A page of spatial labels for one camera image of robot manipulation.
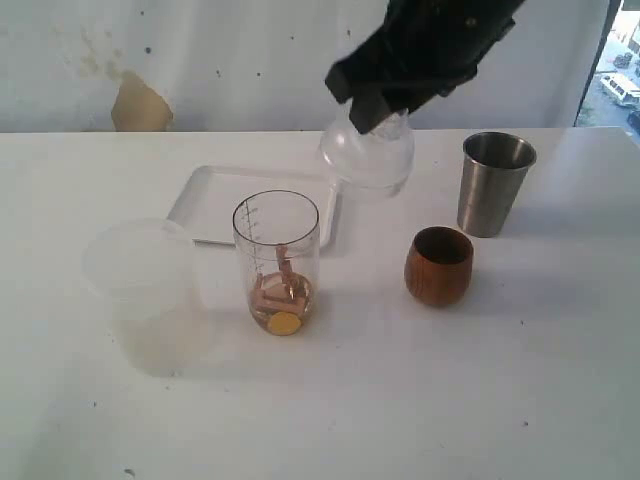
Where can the translucent plastic cup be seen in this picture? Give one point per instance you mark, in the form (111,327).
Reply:
(143,272)

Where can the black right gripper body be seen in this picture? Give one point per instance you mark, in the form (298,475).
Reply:
(436,46)

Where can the clear plastic shaker lid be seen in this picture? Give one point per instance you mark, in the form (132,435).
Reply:
(377,163)

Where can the brown wooden cup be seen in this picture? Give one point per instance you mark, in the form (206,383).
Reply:
(438,266)

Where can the clear plastic shaker body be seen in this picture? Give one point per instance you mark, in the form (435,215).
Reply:
(277,239)

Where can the silver metal tray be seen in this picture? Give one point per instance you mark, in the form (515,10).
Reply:
(206,203)

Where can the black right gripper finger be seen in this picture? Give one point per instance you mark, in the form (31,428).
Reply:
(369,64)
(370,108)

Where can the wooden pieces and coins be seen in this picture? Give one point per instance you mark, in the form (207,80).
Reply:
(280,301)

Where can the stainless steel cup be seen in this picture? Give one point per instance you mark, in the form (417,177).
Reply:
(494,168)

